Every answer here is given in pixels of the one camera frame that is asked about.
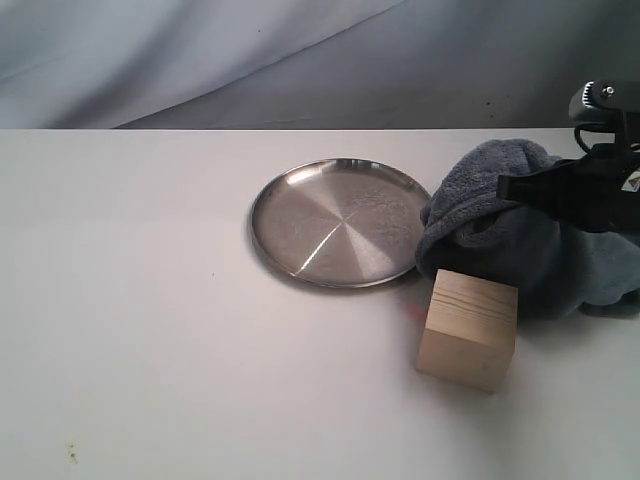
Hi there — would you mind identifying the grey-blue fleece towel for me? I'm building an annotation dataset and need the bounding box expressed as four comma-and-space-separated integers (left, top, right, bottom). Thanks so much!
416, 139, 639, 320

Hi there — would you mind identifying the light wooden cube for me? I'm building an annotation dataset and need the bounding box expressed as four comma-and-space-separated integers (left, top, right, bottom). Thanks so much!
417, 269, 518, 393

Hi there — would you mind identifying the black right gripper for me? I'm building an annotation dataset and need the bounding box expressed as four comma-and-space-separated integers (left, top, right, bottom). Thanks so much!
496, 80, 639, 233

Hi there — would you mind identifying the round stainless steel plate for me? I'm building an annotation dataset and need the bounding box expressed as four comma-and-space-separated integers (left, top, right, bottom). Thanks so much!
248, 158, 431, 289

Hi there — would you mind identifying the white backdrop sheet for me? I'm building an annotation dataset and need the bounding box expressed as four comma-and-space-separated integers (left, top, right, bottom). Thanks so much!
1, 1, 639, 129

